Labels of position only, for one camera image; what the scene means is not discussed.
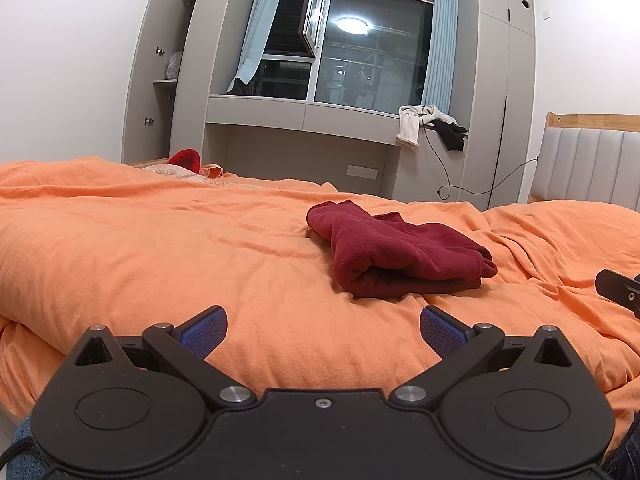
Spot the black cable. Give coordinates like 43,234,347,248
419,105,541,203

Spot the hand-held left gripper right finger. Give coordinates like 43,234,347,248
389,305,573,409

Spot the person's right leg in jeans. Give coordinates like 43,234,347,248
605,415,640,480

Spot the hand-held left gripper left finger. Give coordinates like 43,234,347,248
74,305,257,411

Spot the light blue curtain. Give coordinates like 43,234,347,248
421,0,460,117
226,0,293,95

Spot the large window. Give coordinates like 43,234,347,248
262,0,435,116

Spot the pale patterned quilt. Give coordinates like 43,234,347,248
142,164,211,178

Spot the white garment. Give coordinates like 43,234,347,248
395,104,458,150

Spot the grey window sill cabinet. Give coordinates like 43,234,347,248
202,94,471,198

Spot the grey wardrobe with open door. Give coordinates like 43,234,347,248
122,0,241,167

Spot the person's leg in jeans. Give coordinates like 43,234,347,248
605,415,640,480
0,417,43,480

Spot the person's left leg in jeans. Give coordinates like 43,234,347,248
0,417,43,480

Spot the clear plastic bag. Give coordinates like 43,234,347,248
165,50,185,81

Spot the open window sash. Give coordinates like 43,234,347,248
298,0,330,57

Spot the bright red cloth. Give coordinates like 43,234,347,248
167,148,202,171

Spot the grey closed wardrobe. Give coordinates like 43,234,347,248
457,0,537,211

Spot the black garment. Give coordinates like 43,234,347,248
432,119,470,152

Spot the grey padded headboard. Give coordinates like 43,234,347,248
527,112,640,209

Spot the orange duvet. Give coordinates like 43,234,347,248
0,156,640,436

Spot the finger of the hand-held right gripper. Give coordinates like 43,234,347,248
595,268,640,320

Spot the dark red sweater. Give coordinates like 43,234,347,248
306,199,499,300

